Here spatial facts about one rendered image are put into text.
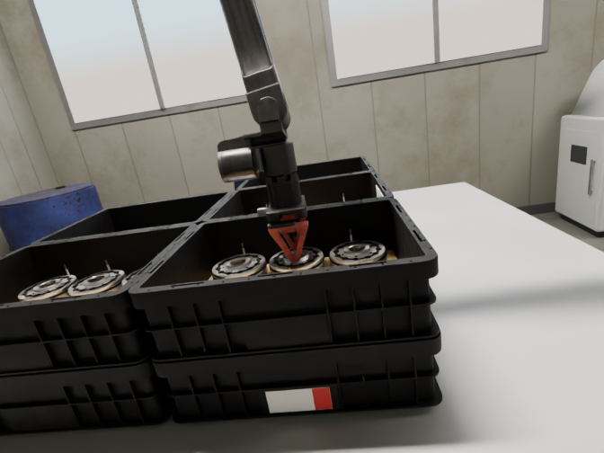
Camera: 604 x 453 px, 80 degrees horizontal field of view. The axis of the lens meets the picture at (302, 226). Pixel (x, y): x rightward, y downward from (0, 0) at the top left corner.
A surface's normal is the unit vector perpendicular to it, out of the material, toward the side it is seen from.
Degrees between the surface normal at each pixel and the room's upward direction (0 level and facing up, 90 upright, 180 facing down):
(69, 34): 90
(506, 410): 0
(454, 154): 90
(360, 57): 90
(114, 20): 90
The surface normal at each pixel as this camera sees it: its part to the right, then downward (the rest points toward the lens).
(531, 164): -0.04, 0.32
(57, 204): 0.71, 0.11
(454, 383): -0.15, -0.94
